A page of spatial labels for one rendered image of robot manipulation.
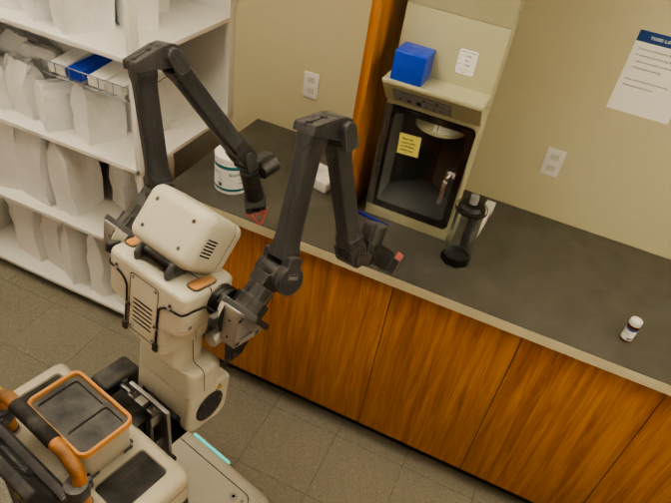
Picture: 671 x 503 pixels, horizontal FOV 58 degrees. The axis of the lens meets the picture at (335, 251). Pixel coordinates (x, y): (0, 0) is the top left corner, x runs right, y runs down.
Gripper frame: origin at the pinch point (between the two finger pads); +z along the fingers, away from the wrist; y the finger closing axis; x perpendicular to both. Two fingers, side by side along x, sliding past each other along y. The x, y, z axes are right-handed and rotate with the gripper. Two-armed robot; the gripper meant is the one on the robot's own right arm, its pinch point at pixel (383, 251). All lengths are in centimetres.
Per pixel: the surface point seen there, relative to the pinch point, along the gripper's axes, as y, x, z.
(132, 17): 108, -24, -14
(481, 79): 3, -59, 11
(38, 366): 112, 132, 16
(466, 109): 0.7, -49.0, 4.4
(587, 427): -84, 22, 35
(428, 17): 24, -67, 3
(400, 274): -6.1, 7.2, 14.4
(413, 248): -2.8, -0.1, 29.0
